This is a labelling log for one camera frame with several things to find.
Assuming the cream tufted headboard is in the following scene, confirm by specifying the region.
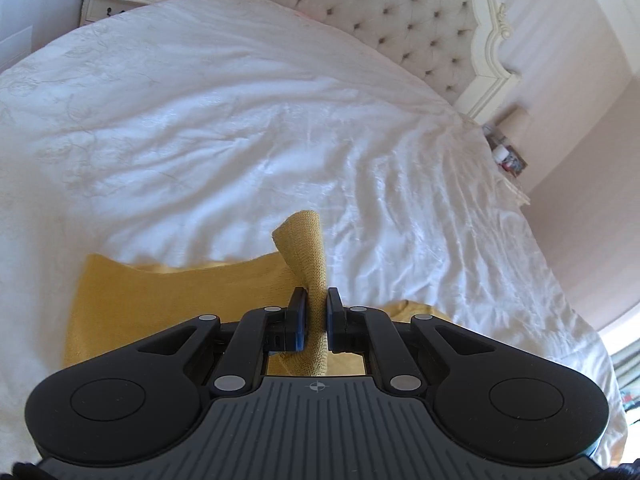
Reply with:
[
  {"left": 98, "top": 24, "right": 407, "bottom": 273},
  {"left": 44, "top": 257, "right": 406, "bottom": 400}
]
[{"left": 202, "top": 0, "right": 523, "bottom": 123}]

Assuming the cream nightstand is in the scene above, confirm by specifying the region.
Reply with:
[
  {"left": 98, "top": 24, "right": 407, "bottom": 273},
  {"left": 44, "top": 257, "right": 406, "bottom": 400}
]
[{"left": 79, "top": 0, "right": 196, "bottom": 28}]

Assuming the white embroidered bedspread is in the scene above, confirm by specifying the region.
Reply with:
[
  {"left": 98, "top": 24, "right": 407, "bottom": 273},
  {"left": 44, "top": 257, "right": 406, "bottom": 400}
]
[{"left": 0, "top": 0, "right": 628, "bottom": 468}]

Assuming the dark picture frame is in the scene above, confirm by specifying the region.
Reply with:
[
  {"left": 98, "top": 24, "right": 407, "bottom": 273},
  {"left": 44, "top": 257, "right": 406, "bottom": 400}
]
[{"left": 501, "top": 154, "right": 529, "bottom": 179}]

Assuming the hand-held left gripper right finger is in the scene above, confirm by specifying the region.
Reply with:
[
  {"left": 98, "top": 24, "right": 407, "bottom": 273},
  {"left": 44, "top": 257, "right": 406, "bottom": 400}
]
[{"left": 325, "top": 287, "right": 493, "bottom": 395}]

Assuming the yellow knitted top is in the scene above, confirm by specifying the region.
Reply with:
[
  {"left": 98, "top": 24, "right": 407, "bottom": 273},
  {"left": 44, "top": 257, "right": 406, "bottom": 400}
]
[{"left": 62, "top": 210, "right": 456, "bottom": 378}]

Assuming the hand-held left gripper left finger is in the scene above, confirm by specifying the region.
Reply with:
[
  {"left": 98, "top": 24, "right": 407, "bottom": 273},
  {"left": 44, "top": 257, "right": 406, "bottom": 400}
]
[{"left": 137, "top": 287, "right": 308, "bottom": 396}]

